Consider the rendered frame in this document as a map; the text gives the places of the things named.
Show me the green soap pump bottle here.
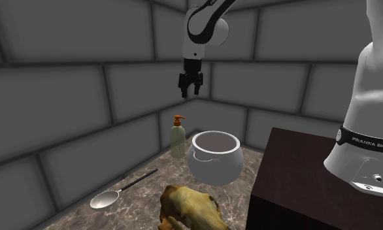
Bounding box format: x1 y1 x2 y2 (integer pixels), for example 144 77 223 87
170 114 186 159

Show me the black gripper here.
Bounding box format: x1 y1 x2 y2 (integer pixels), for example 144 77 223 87
178 58 204 99

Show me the round white pot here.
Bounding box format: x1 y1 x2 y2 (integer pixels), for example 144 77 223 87
186 130 244 187

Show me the dark brown robot stand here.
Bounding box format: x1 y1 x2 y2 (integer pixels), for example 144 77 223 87
245 127 383 230

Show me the silver spoon with black handle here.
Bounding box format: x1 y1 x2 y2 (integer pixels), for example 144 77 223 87
90 168 159 210

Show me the yellow brown animal skull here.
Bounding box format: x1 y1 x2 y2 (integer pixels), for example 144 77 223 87
158 185 232 230

